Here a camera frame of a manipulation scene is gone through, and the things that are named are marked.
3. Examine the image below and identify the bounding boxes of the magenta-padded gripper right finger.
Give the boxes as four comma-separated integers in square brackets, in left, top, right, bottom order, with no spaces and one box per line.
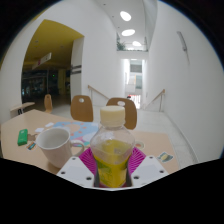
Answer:
[129,147,170,187]

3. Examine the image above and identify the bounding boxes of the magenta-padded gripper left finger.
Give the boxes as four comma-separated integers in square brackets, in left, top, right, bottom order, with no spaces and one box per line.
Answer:
[56,147,98,188]

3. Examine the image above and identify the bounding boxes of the clear bottle with yellow drink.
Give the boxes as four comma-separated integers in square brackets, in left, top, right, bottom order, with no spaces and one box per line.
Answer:
[89,105,136,189]

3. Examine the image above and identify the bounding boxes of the yellow and blue sticker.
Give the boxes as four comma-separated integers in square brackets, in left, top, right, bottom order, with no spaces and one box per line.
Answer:
[156,151,175,165]

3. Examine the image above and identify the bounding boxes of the round pale sticker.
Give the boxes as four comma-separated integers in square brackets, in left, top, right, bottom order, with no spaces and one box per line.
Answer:
[134,141,146,150]

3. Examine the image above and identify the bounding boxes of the beige ceramic mug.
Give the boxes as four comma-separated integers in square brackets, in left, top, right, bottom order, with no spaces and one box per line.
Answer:
[35,127,85,169]

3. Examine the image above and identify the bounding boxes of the light blue printed paper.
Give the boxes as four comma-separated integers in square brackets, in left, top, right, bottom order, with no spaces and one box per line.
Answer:
[51,120,101,147]

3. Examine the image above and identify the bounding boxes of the small colourful striped sticker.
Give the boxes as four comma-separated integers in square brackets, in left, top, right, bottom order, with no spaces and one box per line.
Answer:
[26,141,37,151]

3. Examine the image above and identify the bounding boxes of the wooden chair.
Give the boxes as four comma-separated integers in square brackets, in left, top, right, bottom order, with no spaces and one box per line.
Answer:
[70,94,95,123]
[43,93,54,115]
[105,97,138,131]

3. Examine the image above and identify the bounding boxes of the small green box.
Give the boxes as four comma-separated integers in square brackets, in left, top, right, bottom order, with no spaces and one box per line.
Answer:
[17,128,30,147]

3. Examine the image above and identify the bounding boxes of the wooden stair handrail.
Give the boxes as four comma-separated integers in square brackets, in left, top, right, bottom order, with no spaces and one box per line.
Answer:
[143,88,167,113]
[87,84,110,101]

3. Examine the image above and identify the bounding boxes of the wooden side table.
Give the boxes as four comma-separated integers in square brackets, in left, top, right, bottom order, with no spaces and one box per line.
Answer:
[9,101,36,118]

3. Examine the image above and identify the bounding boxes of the white hanging sign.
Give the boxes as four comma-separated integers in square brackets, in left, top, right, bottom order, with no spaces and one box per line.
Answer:
[31,52,53,71]

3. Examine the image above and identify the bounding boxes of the green balcony plant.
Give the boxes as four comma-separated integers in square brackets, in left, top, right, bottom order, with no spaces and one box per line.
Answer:
[116,40,127,52]

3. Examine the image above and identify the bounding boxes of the round ceiling lights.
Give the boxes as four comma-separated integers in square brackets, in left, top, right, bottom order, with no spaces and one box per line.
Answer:
[119,10,143,48]

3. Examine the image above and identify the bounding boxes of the black wall sign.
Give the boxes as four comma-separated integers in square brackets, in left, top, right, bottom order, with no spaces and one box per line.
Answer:
[70,64,83,75]

